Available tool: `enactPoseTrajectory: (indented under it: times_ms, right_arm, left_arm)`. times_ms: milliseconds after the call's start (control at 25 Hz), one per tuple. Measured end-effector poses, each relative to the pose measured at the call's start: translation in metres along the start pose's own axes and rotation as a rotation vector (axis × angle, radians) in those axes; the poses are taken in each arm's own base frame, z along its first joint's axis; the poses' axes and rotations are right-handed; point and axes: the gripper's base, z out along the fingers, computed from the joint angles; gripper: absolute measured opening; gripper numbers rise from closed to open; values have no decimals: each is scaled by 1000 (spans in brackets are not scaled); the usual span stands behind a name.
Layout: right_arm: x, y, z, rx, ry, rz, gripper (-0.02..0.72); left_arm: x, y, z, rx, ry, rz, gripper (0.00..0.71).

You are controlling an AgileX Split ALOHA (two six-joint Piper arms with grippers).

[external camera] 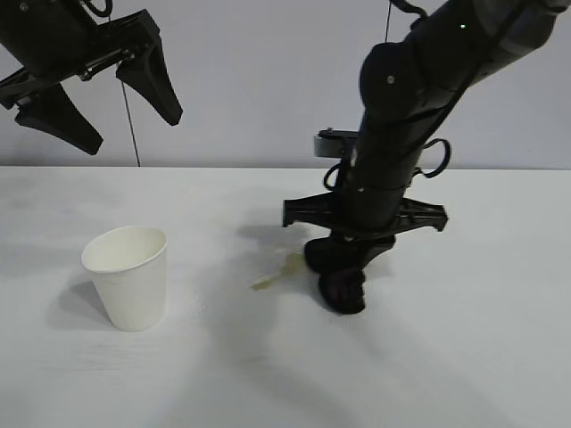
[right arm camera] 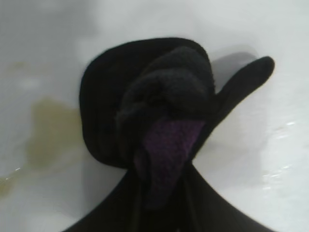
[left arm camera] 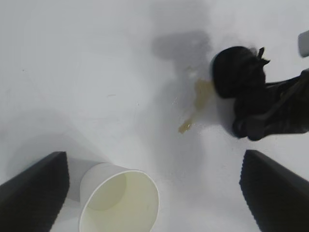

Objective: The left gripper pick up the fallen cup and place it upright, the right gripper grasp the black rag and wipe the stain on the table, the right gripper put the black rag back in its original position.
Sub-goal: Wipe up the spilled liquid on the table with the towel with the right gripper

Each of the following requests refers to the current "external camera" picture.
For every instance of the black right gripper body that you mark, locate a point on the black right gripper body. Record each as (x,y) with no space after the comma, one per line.
(379,209)

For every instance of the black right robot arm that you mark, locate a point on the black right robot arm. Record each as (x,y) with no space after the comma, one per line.
(401,89)

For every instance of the brown liquid spill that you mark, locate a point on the brown liquid spill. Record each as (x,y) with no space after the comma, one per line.
(292,265)

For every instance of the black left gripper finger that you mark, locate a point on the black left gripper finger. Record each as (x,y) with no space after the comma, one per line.
(58,120)
(154,84)

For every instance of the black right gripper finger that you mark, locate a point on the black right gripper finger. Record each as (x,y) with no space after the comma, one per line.
(330,256)
(374,249)

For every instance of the white paper cup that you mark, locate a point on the white paper cup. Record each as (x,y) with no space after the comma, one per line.
(129,285)

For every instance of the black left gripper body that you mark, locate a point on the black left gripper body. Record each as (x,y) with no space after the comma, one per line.
(44,35)

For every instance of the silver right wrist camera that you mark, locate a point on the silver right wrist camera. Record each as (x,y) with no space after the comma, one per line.
(332,145)

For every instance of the black and purple cloth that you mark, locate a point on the black and purple cloth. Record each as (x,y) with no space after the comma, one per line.
(343,292)

